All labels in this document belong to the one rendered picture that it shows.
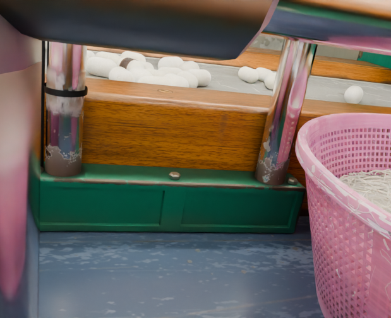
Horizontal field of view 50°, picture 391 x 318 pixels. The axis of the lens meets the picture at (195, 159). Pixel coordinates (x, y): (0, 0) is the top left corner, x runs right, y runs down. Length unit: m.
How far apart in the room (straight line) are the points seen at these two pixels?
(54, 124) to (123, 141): 0.05
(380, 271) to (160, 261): 0.14
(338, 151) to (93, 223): 0.18
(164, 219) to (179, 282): 0.06
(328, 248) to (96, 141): 0.17
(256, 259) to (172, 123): 0.11
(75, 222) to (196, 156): 0.10
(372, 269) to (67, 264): 0.17
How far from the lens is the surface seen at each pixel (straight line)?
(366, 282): 0.20
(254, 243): 0.31
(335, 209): 0.20
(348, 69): 0.79
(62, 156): 0.28
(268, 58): 0.72
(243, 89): 0.51
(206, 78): 0.48
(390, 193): 0.30
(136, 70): 0.43
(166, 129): 0.30
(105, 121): 0.30
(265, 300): 0.26
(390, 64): 0.88
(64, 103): 0.27
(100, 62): 0.47
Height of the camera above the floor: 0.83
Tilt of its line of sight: 21 degrees down
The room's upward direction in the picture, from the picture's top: 9 degrees clockwise
